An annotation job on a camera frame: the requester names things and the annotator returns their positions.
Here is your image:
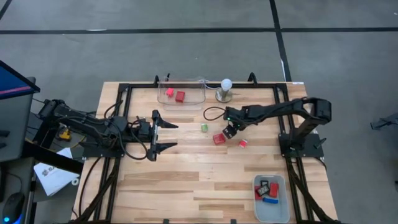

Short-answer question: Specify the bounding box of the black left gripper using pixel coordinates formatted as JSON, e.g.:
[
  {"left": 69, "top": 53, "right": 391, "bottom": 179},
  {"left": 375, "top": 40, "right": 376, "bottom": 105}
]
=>
[{"left": 136, "top": 109, "right": 180, "bottom": 162}]

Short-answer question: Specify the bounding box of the clear plastic bin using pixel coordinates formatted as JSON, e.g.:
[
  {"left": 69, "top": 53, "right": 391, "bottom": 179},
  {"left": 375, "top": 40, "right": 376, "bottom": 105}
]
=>
[{"left": 157, "top": 78, "right": 207, "bottom": 111}]

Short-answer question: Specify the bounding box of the white bulb on metal base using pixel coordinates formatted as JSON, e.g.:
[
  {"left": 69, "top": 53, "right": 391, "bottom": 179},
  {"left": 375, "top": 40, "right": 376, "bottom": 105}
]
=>
[{"left": 215, "top": 78, "right": 234, "bottom": 104}]

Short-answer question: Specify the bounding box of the grey plastic bin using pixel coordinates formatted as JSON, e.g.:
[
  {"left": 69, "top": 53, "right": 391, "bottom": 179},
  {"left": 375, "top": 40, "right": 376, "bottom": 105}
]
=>
[{"left": 251, "top": 174, "right": 291, "bottom": 224}]

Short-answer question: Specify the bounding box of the yellow black tool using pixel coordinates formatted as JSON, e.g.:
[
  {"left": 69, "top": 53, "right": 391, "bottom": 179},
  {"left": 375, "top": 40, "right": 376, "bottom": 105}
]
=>
[{"left": 58, "top": 126, "right": 73, "bottom": 142}]

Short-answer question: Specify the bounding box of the white paper sheet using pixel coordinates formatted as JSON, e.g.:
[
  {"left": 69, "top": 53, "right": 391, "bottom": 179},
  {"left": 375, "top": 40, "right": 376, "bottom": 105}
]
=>
[{"left": 55, "top": 147, "right": 74, "bottom": 160}]

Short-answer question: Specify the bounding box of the white printed paper booklet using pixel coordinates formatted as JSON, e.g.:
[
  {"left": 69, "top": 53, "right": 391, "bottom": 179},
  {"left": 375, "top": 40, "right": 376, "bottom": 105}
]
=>
[{"left": 33, "top": 161, "right": 81, "bottom": 198}]

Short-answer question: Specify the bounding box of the computer monitor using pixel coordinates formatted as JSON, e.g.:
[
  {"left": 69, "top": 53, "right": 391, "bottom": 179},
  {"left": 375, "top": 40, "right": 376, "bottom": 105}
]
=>
[{"left": 0, "top": 59, "right": 42, "bottom": 163}]

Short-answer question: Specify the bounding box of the dark grey desk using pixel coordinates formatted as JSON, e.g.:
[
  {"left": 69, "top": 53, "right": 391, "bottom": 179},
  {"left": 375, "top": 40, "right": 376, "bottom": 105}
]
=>
[{"left": 0, "top": 141, "right": 85, "bottom": 224}]

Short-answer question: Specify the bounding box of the black computer mouse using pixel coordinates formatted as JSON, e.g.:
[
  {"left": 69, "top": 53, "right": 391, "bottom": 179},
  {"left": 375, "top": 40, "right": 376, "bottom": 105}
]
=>
[{"left": 1, "top": 192, "right": 26, "bottom": 224}]

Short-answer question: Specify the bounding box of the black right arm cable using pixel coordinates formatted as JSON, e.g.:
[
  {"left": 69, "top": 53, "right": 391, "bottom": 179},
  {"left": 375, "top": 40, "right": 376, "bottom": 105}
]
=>
[{"left": 203, "top": 106, "right": 228, "bottom": 122}]

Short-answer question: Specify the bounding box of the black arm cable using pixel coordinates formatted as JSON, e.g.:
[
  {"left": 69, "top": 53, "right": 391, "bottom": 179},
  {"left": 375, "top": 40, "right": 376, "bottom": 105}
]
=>
[
  {"left": 104, "top": 100, "right": 150, "bottom": 161},
  {"left": 203, "top": 106, "right": 228, "bottom": 122}
]

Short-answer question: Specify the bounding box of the white lamp cable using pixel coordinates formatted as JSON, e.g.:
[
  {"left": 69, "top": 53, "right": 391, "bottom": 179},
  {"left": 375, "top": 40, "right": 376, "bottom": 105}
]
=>
[{"left": 198, "top": 78, "right": 223, "bottom": 91}]

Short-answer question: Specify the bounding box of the black aluminium table frame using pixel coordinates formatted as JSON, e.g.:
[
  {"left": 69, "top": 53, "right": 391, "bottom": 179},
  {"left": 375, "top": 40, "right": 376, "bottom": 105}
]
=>
[{"left": 70, "top": 81, "right": 341, "bottom": 224}]

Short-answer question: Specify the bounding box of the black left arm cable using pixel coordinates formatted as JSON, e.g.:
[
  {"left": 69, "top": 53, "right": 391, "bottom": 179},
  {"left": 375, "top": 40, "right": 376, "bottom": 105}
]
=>
[{"left": 104, "top": 100, "right": 150, "bottom": 161}]

